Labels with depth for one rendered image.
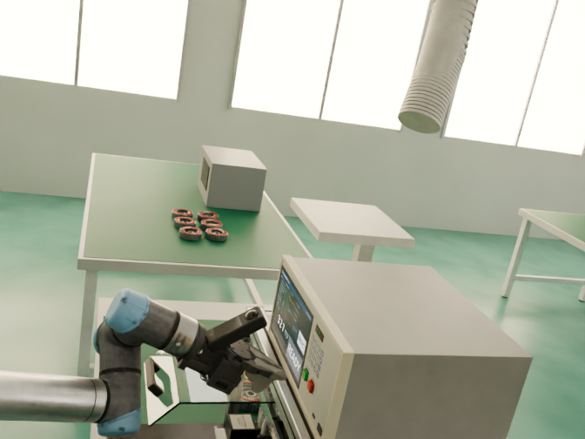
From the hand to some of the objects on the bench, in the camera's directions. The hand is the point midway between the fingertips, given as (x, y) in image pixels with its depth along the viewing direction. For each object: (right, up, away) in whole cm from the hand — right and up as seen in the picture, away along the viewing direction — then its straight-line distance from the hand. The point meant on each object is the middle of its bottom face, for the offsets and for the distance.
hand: (283, 372), depth 123 cm
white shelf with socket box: (+15, -12, +118) cm, 119 cm away
